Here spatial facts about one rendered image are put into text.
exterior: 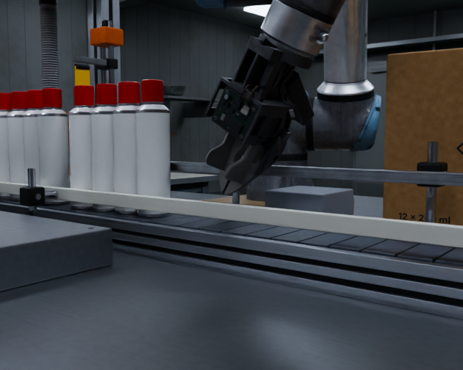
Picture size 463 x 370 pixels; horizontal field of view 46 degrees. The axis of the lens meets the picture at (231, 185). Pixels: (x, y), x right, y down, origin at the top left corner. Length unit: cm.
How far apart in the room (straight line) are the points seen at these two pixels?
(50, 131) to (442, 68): 64
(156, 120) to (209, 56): 776
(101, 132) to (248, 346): 52
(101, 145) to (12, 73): 565
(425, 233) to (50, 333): 37
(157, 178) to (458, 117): 43
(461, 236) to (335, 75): 62
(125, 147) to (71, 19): 620
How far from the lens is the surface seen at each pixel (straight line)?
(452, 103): 81
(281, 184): 113
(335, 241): 64
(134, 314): 55
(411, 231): 58
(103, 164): 89
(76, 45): 699
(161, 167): 81
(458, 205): 81
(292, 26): 63
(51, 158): 100
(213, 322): 52
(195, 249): 71
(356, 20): 111
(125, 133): 85
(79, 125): 92
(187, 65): 818
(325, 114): 113
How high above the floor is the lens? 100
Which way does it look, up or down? 5 degrees down
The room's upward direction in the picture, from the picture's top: straight up
